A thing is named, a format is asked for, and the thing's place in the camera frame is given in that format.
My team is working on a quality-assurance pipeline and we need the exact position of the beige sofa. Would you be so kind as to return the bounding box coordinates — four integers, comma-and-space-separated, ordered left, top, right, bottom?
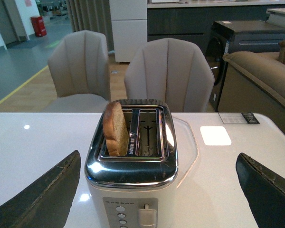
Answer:
219, 40, 285, 134

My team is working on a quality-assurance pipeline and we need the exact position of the white cabinet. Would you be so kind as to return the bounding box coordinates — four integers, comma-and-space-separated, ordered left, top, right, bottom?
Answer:
109, 0, 147, 62

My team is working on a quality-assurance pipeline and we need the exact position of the beige chair right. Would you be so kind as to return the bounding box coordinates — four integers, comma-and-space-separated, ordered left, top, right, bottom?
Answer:
124, 38, 214, 113

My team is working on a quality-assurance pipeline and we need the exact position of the black label sticker on table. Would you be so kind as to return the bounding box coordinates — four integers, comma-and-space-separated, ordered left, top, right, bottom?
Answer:
219, 113, 260, 124

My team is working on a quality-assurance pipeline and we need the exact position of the grey curtain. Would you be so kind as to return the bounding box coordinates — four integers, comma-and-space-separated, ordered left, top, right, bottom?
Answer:
66, 0, 114, 51

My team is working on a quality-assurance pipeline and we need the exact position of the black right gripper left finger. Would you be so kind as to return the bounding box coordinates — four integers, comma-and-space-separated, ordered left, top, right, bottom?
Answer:
0, 151, 81, 228

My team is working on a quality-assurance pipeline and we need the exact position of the beige chair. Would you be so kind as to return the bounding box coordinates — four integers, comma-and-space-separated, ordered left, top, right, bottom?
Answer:
43, 30, 111, 113
124, 38, 214, 113

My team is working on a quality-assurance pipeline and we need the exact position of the dark kitchen counter cabinet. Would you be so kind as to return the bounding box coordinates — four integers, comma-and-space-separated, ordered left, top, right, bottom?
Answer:
146, 0, 285, 57

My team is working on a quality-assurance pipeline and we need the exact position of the black washing machine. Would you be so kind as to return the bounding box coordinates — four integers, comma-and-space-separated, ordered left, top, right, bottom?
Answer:
205, 20, 285, 112

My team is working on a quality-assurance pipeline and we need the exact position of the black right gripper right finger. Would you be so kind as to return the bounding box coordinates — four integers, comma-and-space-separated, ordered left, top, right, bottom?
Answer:
236, 153, 285, 228

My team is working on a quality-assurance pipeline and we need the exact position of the white chrome two-slot toaster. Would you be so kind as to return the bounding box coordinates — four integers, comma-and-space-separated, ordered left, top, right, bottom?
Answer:
85, 99, 179, 228

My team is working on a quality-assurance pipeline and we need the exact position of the brown bread slice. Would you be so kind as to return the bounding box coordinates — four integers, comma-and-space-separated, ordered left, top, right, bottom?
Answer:
103, 102, 129, 156

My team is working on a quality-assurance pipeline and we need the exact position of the red fire extinguisher box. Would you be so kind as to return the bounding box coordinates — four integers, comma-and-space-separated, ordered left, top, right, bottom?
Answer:
30, 16, 47, 37

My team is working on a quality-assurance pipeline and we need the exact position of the beige chair left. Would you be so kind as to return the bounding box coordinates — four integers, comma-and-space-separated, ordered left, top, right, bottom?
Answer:
43, 30, 111, 113

